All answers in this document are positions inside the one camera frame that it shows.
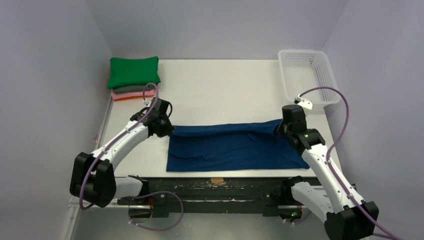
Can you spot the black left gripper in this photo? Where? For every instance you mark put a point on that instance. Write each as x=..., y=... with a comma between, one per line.
x=167, y=130

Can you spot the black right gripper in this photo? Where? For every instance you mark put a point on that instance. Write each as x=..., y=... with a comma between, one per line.
x=283, y=126

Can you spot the blue t-shirt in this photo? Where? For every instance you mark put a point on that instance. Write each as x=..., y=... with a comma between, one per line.
x=231, y=147

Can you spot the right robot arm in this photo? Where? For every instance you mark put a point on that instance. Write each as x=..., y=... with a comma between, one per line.
x=343, y=211

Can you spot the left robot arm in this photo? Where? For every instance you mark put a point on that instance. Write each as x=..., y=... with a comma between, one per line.
x=93, y=175

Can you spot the orange folded t-shirt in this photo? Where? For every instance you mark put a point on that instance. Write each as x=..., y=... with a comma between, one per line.
x=116, y=99

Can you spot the pink folded t-shirt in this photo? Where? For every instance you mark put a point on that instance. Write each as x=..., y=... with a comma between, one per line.
x=146, y=94

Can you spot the grey folded t-shirt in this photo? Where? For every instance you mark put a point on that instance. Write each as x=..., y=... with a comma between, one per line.
x=133, y=88

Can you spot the white plastic basket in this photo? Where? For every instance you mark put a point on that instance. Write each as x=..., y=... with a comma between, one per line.
x=302, y=70

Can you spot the green folded t-shirt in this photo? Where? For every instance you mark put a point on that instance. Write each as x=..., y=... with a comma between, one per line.
x=125, y=72

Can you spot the brown tape piece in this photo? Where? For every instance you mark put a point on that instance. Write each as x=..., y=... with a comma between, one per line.
x=217, y=180

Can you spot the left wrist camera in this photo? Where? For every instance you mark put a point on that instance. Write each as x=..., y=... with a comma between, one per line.
x=147, y=103

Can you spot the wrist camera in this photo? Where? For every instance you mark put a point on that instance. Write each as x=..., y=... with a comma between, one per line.
x=304, y=103
x=147, y=103

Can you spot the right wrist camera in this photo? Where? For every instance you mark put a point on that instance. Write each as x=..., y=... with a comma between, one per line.
x=304, y=103

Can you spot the aluminium table frame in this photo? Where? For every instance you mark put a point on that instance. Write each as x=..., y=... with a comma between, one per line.
x=73, y=206

